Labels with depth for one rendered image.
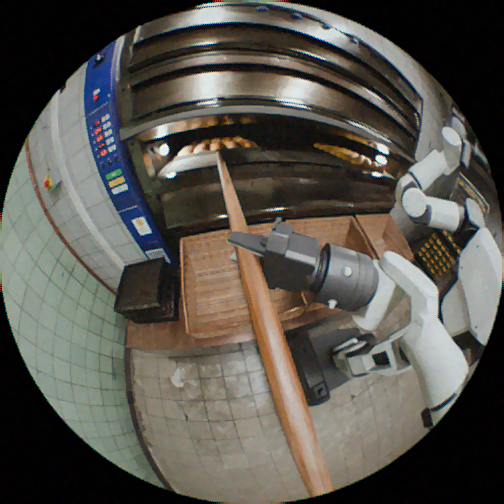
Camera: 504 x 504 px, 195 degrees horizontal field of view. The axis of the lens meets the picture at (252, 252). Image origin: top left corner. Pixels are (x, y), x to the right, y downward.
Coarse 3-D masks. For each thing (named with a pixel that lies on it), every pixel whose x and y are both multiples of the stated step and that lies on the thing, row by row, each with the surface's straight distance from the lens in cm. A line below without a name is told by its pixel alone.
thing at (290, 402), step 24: (240, 216) 27; (240, 264) 20; (264, 288) 17; (264, 312) 16; (264, 336) 16; (264, 360) 16; (288, 360) 16; (288, 384) 16; (288, 408) 17; (288, 432) 18; (312, 432) 19; (312, 456) 20; (312, 480) 24
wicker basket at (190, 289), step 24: (192, 240) 83; (216, 240) 82; (192, 264) 92; (216, 264) 91; (192, 288) 86; (216, 288) 89; (240, 288) 87; (192, 312) 78; (216, 312) 83; (240, 312) 81; (288, 312) 69
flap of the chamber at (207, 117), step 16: (192, 112) 51; (208, 112) 51; (224, 112) 51; (240, 112) 51; (256, 112) 52; (272, 112) 54; (288, 112) 56; (304, 112) 59; (144, 128) 55; (160, 128) 57; (176, 128) 63; (192, 128) 69; (320, 128) 78; (336, 128) 72; (352, 128) 73; (384, 144) 93; (400, 160) 151
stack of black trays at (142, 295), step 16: (128, 272) 95; (144, 272) 86; (160, 272) 78; (128, 288) 87; (144, 288) 80; (160, 288) 73; (176, 288) 93; (128, 304) 82; (144, 304) 76; (160, 304) 72; (176, 304) 88; (144, 320) 92; (160, 320) 90; (176, 320) 87
